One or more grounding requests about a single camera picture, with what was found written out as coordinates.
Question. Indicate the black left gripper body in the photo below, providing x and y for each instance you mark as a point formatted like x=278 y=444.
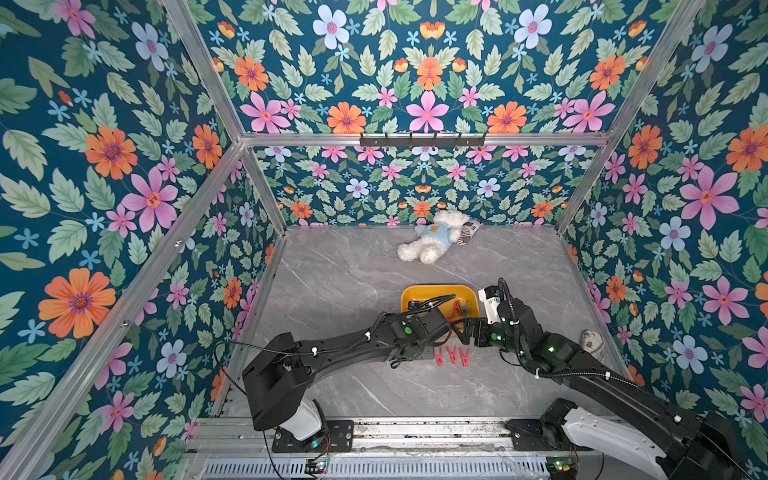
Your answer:
x=425 y=352

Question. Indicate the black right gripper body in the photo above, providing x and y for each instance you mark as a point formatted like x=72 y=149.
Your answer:
x=475 y=328

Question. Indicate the yellow plastic storage box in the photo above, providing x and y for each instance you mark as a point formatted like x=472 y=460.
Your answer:
x=454 y=301

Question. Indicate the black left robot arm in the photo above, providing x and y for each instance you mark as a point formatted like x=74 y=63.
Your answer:
x=277 y=378

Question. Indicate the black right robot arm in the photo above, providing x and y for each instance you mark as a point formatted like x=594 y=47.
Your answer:
x=649 y=434

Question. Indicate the white plush teddy bear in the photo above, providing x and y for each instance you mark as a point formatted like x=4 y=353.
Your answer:
x=434 y=239

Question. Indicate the flag print pouch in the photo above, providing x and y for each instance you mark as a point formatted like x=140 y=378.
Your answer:
x=593 y=343

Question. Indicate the white vent grille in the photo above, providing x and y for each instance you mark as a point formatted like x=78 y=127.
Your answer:
x=378 y=468

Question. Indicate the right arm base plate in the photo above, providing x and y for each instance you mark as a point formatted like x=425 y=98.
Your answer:
x=533 y=435

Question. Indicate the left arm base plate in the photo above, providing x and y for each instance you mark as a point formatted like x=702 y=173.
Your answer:
x=335 y=436

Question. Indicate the black hook rail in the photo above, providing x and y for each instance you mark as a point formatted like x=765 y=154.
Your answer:
x=403 y=141

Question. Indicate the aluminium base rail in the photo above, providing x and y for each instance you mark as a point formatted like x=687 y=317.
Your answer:
x=432 y=435

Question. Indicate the aluminium corner post right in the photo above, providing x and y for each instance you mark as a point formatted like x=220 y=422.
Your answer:
x=682 y=19

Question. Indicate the aluminium corner post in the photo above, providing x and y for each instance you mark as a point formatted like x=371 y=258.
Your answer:
x=199 y=54
x=682 y=19

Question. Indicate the aluminium corner post left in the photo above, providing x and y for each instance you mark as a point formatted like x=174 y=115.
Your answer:
x=199 y=54

